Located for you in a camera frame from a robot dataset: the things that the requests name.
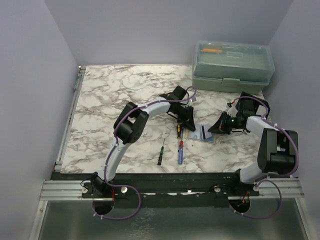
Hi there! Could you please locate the black front mounting bar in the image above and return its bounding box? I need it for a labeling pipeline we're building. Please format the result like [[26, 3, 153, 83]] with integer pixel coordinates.
[[51, 172, 259, 208]]

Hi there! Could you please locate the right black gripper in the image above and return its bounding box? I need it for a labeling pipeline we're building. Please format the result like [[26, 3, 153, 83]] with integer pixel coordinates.
[[208, 111, 243, 136]]

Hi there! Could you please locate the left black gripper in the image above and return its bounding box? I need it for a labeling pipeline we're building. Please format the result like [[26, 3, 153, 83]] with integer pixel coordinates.
[[170, 105, 195, 131]]

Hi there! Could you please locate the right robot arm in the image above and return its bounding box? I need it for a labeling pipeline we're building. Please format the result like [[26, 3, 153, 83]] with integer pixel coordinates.
[[208, 111, 299, 196]]

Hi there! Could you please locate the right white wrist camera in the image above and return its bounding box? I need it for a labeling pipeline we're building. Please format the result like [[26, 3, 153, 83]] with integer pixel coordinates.
[[226, 101, 238, 118]]

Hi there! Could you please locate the black card stand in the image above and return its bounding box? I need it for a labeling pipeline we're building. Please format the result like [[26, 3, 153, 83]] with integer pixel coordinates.
[[236, 91, 271, 119]]

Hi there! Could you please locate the blue red screwdriver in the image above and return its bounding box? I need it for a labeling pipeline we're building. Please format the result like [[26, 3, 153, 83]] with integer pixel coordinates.
[[177, 140, 184, 165]]

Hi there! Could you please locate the small green black screwdriver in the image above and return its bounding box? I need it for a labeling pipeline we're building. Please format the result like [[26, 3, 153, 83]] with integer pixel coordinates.
[[157, 138, 166, 166]]

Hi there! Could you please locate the orange tool inside toolbox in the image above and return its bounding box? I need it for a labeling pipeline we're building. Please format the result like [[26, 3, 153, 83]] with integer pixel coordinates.
[[201, 48, 223, 54]]

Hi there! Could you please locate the aluminium rail frame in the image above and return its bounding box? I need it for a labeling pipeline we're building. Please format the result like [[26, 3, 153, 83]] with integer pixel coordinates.
[[30, 64, 317, 240]]

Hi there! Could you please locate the white striped credit card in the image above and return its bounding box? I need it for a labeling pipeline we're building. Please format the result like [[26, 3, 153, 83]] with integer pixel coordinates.
[[201, 123, 212, 140]]

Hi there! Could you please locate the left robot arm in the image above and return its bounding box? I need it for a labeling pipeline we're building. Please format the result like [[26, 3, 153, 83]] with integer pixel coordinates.
[[90, 85, 197, 198]]

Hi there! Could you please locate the translucent green toolbox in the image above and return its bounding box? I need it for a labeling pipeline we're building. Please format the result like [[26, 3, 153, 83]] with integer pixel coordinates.
[[192, 40, 275, 94]]

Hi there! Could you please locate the black yellow screwdriver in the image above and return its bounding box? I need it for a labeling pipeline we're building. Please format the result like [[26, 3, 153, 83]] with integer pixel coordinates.
[[176, 124, 183, 139]]

